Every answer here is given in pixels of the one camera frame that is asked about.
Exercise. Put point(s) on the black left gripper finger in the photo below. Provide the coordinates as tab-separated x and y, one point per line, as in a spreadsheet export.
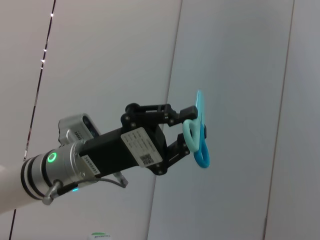
177	150
185	113

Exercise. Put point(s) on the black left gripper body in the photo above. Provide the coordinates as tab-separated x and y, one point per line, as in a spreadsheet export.
112	150

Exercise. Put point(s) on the blue scissors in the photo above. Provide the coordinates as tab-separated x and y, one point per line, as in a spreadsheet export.
198	140

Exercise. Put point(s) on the clear plastic water bottle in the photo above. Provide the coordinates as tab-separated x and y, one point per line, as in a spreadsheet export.
98	236

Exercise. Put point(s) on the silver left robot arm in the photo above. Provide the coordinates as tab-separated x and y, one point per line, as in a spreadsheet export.
37	172

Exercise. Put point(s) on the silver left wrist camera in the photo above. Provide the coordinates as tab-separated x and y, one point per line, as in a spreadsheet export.
77	127

